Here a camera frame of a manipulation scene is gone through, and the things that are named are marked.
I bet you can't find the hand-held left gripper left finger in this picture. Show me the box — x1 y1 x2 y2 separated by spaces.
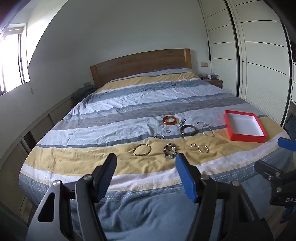
26 153 117 241

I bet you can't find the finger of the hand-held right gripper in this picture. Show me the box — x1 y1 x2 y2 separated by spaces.
254 160 284 183
277 137 296 151

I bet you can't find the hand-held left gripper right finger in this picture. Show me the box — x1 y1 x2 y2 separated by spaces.
175 153 272 241

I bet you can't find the gold bangle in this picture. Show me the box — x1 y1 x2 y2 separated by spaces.
133 144 151 157

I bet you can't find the stone bead bracelet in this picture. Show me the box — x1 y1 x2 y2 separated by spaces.
163 143 180 159

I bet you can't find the dark grey bangle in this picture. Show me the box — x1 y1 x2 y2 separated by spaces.
180 125 198 137

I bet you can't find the red shallow box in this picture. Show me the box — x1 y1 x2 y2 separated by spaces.
224 110 268 143

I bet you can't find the silver necklace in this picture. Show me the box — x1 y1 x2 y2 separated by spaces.
201 126 214 137

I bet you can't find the blue clothing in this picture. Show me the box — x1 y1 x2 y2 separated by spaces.
283 116 296 140

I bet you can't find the amber bangle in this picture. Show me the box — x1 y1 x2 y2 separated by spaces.
162 115 178 126

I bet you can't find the striped duvet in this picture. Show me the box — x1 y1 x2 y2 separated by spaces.
20 67 292 241

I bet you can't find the grey-blue clothes pile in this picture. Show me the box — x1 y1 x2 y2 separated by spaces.
73 85 97 102

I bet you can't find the white wardrobe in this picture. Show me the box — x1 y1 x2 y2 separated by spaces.
199 0 296 128

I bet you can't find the wooden nightstand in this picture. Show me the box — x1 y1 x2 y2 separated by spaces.
206 79 223 89

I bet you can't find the wooden headboard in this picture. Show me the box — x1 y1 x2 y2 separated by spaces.
90 48 192 88

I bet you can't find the window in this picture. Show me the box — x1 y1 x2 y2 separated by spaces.
0 24 30 94

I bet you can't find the low wall cabinet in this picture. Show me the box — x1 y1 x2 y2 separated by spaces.
0 93 77 223

